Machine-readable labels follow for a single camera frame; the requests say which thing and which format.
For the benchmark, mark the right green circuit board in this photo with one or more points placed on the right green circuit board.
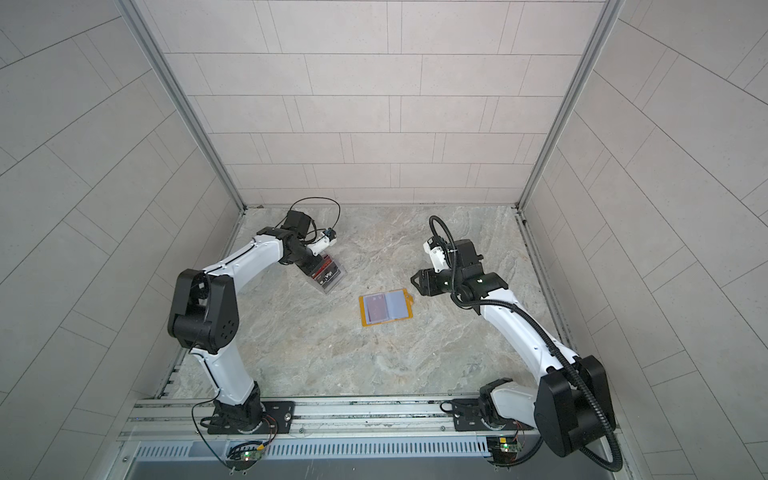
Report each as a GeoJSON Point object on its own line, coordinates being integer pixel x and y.
{"type": "Point", "coordinates": [503, 451]}

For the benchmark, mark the yellow leather card holder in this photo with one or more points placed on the yellow leather card holder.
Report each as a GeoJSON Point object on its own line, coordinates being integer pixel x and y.
{"type": "Point", "coordinates": [385, 307]}

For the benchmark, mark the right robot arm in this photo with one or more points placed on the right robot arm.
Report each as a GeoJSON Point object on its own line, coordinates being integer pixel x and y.
{"type": "Point", "coordinates": [570, 405]}

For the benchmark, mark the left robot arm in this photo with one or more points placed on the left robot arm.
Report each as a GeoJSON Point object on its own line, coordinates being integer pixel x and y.
{"type": "Point", "coordinates": [204, 316]}

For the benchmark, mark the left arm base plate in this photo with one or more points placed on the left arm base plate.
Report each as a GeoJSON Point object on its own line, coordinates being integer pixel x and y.
{"type": "Point", "coordinates": [268, 417]}

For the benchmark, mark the aluminium mounting rail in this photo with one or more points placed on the aluminium mounting rail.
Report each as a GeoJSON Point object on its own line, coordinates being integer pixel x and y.
{"type": "Point", "coordinates": [314, 418]}

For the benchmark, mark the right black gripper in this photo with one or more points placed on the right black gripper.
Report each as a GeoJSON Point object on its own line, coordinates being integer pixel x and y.
{"type": "Point", "coordinates": [428, 279]}

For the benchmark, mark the clear plastic card box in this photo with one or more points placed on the clear plastic card box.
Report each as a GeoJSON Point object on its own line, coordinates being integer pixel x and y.
{"type": "Point", "coordinates": [328, 287]}

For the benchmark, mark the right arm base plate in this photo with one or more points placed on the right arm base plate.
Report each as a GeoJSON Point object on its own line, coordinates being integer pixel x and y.
{"type": "Point", "coordinates": [475, 415]}

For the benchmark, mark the red white card in box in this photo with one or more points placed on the red white card in box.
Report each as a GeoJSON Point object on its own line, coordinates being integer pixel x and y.
{"type": "Point", "coordinates": [325, 270]}

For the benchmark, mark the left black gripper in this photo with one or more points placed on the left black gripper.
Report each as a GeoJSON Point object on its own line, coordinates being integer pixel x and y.
{"type": "Point", "coordinates": [314, 263]}

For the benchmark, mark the left green circuit board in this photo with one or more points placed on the left green circuit board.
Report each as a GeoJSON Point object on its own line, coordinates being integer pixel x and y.
{"type": "Point", "coordinates": [243, 456]}

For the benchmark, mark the green circuit board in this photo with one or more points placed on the green circuit board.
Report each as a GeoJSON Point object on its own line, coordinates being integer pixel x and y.
{"type": "Point", "coordinates": [503, 451]}
{"type": "Point", "coordinates": [243, 456]}

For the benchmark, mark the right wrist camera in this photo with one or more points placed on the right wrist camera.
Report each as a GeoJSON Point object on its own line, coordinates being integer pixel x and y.
{"type": "Point", "coordinates": [436, 251]}

